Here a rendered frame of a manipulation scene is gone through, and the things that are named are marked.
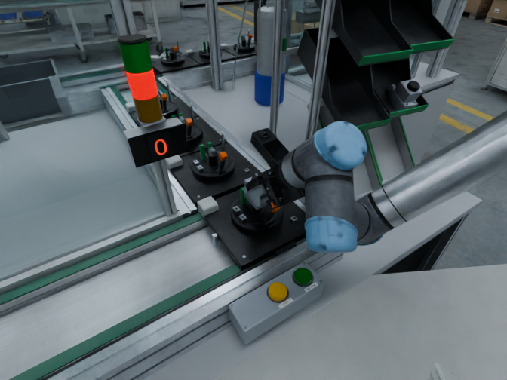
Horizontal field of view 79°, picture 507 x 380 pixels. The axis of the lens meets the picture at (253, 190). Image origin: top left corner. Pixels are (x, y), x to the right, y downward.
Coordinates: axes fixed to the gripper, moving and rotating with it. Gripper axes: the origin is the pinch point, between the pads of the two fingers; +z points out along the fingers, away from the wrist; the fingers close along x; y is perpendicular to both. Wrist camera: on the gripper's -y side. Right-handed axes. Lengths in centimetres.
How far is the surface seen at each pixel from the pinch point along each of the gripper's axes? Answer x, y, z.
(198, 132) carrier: 4.2, -29.2, 36.8
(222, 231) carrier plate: -10.6, 7.5, 7.2
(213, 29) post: 42, -87, 62
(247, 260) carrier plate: -9.9, 15.8, -0.1
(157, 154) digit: -20.1, -14.0, -3.0
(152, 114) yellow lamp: -19.2, -20.1, -9.7
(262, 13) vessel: 54, -72, 36
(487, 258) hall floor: 154, 92, 63
